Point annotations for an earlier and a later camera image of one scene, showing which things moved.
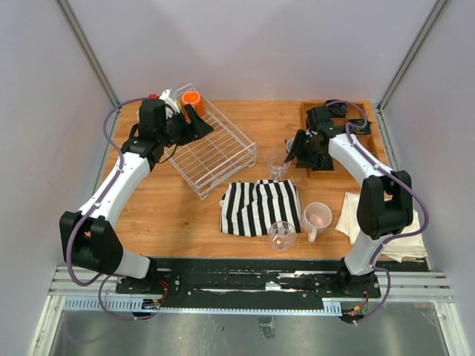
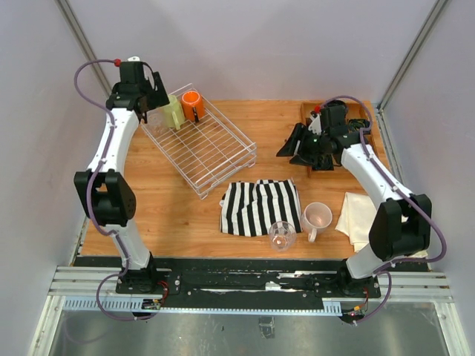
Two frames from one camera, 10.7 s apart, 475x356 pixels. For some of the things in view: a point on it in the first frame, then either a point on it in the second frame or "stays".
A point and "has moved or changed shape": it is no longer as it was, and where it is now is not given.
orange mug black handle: [194, 99] stays
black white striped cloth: [250, 209] stays
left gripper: [198, 127] → [158, 97]
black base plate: [255, 285] stays
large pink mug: [316, 217] stays
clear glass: [277, 167] has moved or changed shape
